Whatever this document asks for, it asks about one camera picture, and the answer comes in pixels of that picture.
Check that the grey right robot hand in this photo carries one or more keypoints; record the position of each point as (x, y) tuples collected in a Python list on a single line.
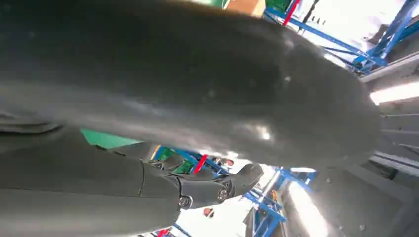
[(196, 81)]

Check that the green table mat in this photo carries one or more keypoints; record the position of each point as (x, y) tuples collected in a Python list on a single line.
[(104, 139)]

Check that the brown cardboard box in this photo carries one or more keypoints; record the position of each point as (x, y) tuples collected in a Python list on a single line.
[(245, 6)]

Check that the blue metal rack frame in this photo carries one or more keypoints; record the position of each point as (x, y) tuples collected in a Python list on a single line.
[(327, 37), (265, 209)]

